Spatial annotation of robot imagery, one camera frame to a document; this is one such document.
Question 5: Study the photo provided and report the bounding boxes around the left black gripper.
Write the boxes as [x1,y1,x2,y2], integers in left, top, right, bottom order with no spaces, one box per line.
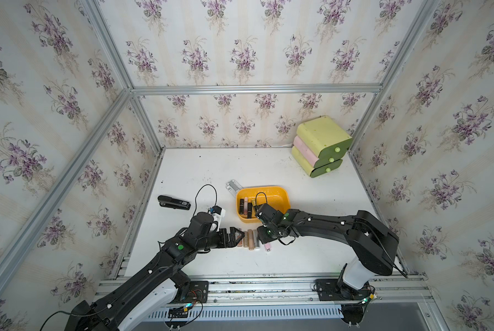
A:
[194,227,246,253]

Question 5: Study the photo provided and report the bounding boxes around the silver lipstick tube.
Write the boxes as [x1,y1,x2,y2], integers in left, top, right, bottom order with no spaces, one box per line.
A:
[253,230,260,250]

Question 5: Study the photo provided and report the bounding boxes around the tan lipstick tube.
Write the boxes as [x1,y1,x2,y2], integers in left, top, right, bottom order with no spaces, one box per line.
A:
[247,229,255,250]

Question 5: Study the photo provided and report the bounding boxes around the yellow plastic storage box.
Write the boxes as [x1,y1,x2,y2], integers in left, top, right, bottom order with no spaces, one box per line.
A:
[236,186,290,223]

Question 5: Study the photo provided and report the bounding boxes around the beige lipstick tube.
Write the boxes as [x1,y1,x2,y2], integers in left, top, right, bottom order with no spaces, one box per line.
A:
[243,232,249,248]

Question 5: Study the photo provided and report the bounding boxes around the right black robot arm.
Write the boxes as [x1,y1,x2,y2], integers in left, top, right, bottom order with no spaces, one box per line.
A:
[255,204,399,290]

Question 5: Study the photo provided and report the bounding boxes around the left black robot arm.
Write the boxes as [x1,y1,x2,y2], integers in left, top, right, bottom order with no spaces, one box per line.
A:
[64,212,245,330]

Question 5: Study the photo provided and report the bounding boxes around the black stapler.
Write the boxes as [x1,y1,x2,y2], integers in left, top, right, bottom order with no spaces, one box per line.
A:
[157,195,191,210]

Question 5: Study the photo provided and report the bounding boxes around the clear acrylic holder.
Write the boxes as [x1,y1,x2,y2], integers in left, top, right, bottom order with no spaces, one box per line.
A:
[226,179,243,195]

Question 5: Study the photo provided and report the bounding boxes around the green pink drawer organizer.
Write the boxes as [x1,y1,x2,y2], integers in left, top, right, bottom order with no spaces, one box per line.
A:
[292,116,353,178]

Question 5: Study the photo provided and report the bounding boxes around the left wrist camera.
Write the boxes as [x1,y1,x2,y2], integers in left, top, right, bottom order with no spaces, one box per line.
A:
[208,205,226,228]

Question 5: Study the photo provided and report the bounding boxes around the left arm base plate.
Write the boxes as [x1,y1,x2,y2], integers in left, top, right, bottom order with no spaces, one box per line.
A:
[172,281,210,303]

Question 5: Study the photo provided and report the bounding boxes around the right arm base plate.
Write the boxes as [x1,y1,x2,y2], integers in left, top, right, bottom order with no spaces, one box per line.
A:
[313,279,375,303]

